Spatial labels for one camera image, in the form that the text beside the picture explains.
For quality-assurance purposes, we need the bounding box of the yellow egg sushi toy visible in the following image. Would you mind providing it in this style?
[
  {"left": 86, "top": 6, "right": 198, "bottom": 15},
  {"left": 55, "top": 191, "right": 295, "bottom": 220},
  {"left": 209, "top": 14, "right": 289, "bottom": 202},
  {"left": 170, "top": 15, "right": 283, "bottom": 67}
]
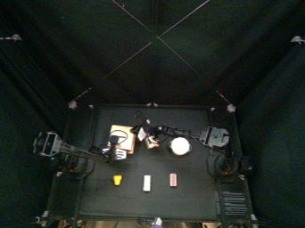
[{"left": 113, "top": 175, "right": 125, "bottom": 187}]

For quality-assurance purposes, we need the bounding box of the white rice sushi toy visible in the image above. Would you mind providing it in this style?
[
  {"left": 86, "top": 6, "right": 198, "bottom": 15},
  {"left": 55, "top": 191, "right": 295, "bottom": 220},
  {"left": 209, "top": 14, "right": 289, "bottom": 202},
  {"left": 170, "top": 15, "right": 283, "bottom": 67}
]
[{"left": 142, "top": 175, "right": 153, "bottom": 192}]

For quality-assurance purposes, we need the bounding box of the salmon sushi toy pink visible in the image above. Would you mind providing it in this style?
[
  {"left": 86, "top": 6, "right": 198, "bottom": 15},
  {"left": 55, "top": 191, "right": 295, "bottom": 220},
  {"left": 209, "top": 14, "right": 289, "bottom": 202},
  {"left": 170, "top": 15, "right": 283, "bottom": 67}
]
[{"left": 169, "top": 173, "right": 180, "bottom": 188}]

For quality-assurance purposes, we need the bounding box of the white round bowl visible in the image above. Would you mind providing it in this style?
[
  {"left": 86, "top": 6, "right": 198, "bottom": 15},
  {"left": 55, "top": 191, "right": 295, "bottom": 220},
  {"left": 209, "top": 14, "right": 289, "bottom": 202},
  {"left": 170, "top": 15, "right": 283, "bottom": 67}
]
[{"left": 169, "top": 136, "right": 192, "bottom": 157}]

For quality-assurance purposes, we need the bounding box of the white text label sticker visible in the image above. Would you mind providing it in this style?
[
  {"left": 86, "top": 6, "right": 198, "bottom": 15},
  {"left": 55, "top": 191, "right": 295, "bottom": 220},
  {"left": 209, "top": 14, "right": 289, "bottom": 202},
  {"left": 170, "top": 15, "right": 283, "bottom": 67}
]
[{"left": 220, "top": 191, "right": 249, "bottom": 217}]

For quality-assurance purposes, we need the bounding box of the black looped camera cable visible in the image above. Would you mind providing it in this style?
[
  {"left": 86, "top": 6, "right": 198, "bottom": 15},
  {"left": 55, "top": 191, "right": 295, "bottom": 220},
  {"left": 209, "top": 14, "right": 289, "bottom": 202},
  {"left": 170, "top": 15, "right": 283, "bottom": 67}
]
[
  {"left": 134, "top": 110, "right": 153, "bottom": 126},
  {"left": 109, "top": 129, "right": 130, "bottom": 146}
]

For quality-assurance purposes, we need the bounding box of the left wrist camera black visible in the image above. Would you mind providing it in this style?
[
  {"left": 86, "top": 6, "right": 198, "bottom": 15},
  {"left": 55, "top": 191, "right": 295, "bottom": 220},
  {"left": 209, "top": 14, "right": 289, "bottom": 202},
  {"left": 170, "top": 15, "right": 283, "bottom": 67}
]
[{"left": 109, "top": 134, "right": 121, "bottom": 147}]

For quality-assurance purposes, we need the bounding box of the thin diagonal cord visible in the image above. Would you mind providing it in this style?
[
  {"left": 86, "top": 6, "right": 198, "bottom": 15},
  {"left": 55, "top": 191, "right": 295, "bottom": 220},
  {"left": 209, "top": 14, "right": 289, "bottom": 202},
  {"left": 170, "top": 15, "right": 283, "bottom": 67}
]
[
  {"left": 74, "top": 0, "right": 213, "bottom": 102},
  {"left": 110, "top": 0, "right": 233, "bottom": 104}
]

